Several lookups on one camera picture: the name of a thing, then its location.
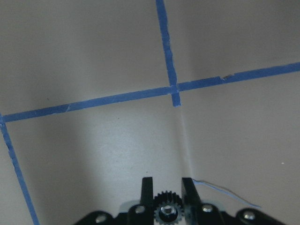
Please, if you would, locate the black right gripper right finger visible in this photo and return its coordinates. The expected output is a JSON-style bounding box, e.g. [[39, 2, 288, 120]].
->
[[181, 178, 202, 225]]

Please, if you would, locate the small black bearing gear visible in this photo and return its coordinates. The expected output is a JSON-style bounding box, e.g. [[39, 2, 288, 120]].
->
[[154, 191, 184, 225]]

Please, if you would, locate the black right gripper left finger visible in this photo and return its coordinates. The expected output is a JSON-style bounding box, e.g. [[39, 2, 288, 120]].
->
[[140, 177, 154, 225]]

